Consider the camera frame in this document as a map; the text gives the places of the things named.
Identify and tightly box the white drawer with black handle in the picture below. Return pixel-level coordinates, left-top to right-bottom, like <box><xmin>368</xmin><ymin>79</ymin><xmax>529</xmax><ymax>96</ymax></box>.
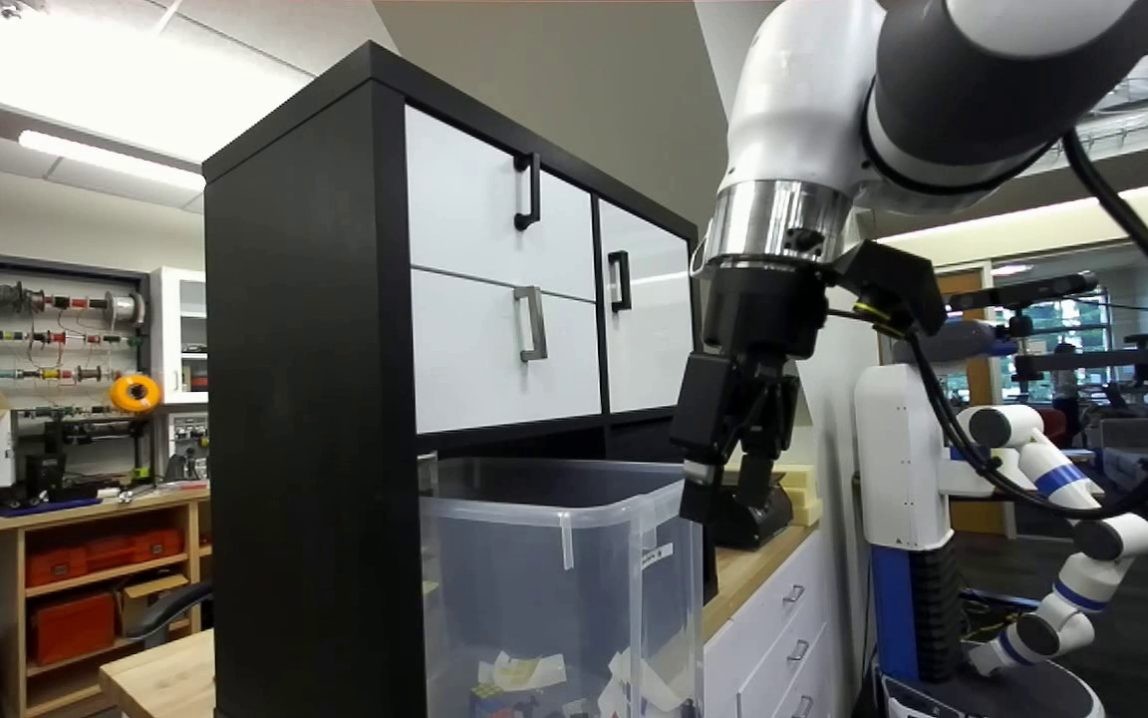
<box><xmin>401</xmin><ymin>102</ymin><xmax>603</xmax><ymax>303</ymax></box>

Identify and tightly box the wooden countertop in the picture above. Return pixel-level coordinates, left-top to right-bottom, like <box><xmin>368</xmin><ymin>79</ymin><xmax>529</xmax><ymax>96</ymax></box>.
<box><xmin>697</xmin><ymin>461</ymin><xmax>824</xmax><ymax>645</ymax></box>

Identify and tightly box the grey tool wall rack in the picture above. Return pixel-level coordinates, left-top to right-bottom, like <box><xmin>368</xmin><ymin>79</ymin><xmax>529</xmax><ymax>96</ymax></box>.
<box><xmin>0</xmin><ymin>249</ymin><xmax>161</xmax><ymax>398</ymax></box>

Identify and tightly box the white base cabinet with drawers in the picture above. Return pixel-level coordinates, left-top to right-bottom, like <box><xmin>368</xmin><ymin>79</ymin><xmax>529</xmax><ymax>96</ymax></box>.
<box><xmin>697</xmin><ymin>528</ymin><xmax>840</xmax><ymax>718</ymax></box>

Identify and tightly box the black shelf cabinet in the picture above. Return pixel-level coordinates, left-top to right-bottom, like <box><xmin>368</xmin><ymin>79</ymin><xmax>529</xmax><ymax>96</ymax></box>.
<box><xmin>199</xmin><ymin>36</ymin><xmax>720</xmax><ymax>718</ymax></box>

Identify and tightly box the white cabinet door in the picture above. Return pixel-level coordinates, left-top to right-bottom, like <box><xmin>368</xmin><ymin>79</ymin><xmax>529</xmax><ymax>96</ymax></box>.
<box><xmin>592</xmin><ymin>194</ymin><xmax>693</xmax><ymax>420</ymax></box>

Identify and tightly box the white paper card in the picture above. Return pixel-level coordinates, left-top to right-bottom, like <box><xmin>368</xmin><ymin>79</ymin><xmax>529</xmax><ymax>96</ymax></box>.
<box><xmin>471</xmin><ymin>645</ymin><xmax>574</xmax><ymax>703</ymax></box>

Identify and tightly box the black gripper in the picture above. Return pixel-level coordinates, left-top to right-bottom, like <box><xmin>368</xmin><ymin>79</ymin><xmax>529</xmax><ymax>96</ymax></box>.
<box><xmin>668</xmin><ymin>259</ymin><xmax>834</xmax><ymax>552</ymax></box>

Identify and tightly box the yellow spool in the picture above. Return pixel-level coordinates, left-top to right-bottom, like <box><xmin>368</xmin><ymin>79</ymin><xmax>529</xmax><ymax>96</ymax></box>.
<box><xmin>107</xmin><ymin>368</ymin><xmax>166</xmax><ymax>423</ymax></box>

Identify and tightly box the wooden workbench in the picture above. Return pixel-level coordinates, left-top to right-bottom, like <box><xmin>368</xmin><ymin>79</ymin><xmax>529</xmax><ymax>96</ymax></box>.
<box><xmin>0</xmin><ymin>480</ymin><xmax>214</xmax><ymax>718</ymax></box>

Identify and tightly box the ceiling tube light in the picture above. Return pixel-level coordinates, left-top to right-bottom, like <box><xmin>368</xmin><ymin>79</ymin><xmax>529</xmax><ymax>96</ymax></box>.
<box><xmin>10</xmin><ymin>124</ymin><xmax>208</xmax><ymax>201</ymax></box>

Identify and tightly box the white drawer with grey handle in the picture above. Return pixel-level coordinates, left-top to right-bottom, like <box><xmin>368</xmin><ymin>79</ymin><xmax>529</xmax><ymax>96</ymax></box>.
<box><xmin>405</xmin><ymin>262</ymin><xmax>607</xmax><ymax>440</ymax></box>

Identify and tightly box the clear plastic storage container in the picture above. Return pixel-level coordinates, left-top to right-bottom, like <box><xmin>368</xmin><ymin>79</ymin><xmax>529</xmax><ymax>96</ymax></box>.
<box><xmin>416</xmin><ymin>453</ymin><xmax>708</xmax><ymax>718</ymax></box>

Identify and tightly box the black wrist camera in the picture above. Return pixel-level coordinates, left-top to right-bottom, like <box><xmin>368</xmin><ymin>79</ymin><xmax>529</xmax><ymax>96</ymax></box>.
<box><xmin>834</xmin><ymin>235</ymin><xmax>947</xmax><ymax>340</ymax></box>

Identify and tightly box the small wooden table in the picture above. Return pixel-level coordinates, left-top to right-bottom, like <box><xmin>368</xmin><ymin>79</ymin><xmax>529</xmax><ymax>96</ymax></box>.
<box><xmin>97</xmin><ymin>625</ymin><xmax>219</xmax><ymax>718</ymax></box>

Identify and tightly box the red toolbox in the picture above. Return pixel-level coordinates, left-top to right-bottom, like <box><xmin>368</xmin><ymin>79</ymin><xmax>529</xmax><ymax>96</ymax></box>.
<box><xmin>25</xmin><ymin>586</ymin><xmax>122</xmax><ymax>670</ymax></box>
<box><xmin>25</xmin><ymin>520</ymin><xmax>192</xmax><ymax>592</ymax></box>

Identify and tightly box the white blue mobile robot torso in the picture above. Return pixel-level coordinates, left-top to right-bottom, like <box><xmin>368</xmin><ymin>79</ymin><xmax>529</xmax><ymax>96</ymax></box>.
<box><xmin>848</xmin><ymin>363</ymin><xmax>964</xmax><ymax>691</ymax></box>

